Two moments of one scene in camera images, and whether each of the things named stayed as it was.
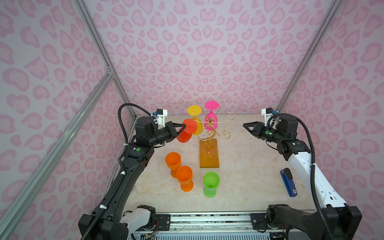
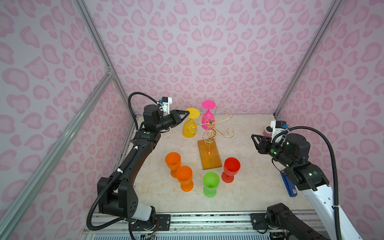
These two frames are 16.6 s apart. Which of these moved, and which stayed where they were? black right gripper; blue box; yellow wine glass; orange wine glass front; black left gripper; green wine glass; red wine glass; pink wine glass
Moved: pink wine glass; red wine glass; black left gripper; yellow wine glass; black right gripper
Stayed: blue box; green wine glass; orange wine glass front
